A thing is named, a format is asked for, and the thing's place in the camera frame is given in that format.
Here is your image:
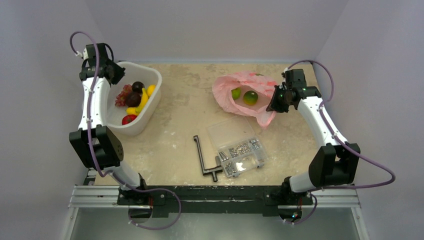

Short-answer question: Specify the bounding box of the dark purple fake fruit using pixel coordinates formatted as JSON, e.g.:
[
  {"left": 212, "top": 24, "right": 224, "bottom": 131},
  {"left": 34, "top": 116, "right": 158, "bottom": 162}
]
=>
[{"left": 125, "top": 91, "right": 142, "bottom": 108}]

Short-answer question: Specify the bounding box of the yellow fake banana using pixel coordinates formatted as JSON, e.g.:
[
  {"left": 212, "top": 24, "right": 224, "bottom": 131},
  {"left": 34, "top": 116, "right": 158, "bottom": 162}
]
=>
[{"left": 135, "top": 88, "right": 149, "bottom": 114}]

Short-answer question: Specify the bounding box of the pink plastic bag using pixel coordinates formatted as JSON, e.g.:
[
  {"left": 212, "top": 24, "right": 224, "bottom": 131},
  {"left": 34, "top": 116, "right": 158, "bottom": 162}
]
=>
[{"left": 212, "top": 71, "right": 277, "bottom": 128}]

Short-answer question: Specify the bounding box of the green wrinkled fake fruit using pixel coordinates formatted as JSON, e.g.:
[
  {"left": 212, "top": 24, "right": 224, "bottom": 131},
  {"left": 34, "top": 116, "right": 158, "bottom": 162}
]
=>
[{"left": 231, "top": 87, "right": 241, "bottom": 101}]

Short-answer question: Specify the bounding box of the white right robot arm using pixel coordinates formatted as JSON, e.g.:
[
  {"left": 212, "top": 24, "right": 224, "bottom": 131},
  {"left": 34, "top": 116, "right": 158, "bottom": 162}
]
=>
[{"left": 266, "top": 69, "right": 360, "bottom": 204}]

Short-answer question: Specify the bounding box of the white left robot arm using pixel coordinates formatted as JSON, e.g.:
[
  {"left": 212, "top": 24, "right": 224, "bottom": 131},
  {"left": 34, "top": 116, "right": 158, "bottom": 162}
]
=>
[{"left": 69, "top": 43, "right": 149, "bottom": 205}]

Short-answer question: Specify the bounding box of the dark brown fake fruit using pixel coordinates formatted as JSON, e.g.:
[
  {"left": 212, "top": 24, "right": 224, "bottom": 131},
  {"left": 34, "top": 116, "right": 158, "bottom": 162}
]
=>
[{"left": 131, "top": 81, "right": 145, "bottom": 94}]

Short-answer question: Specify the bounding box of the red fake grape bunch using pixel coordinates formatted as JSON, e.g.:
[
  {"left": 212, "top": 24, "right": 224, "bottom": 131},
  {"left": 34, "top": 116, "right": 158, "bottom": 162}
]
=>
[{"left": 114, "top": 84, "right": 133, "bottom": 107}]

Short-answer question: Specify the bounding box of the yellow fake lemon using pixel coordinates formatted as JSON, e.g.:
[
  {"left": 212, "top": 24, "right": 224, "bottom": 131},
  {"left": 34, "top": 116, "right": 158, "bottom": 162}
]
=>
[{"left": 146, "top": 84, "right": 156, "bottom": 98}]

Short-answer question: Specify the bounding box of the red fake tomato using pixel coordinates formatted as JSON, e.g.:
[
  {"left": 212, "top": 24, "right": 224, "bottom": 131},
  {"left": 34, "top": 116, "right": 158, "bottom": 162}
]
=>
[{"left": 121, "top": 114, "right": 138, "bottom": 126}]

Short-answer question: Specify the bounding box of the white plastic basket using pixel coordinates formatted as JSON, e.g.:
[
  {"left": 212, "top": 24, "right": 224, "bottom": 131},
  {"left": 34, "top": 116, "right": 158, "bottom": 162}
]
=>
[{"left": 106, "top": 61, "right": 163, "bottom": 136}]

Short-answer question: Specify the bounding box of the clear plastic screw box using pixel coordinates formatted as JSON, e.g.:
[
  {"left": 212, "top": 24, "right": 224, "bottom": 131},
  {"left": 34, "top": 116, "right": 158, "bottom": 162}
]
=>
[{"left": 207, "top": 115, "right": 268, "bottom": 178}]

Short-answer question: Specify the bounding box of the black metal crank tool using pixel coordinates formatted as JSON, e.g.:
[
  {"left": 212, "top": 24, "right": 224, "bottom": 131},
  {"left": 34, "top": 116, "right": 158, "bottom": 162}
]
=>
[{"left": 193, "top": 135, "right": 223, "bottom": 183}]

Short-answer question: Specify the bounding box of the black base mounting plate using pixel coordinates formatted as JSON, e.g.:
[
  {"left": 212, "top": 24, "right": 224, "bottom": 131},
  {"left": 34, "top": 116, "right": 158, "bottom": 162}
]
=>
[{"left": 117, "top": 185, "right": 313, "bottom": 218}]

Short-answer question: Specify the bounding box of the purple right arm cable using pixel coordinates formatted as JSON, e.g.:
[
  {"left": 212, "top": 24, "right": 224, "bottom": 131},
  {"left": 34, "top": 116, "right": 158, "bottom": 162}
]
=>
[{"left": 281, "top": 59, "right": 397, "bottom": 226}]

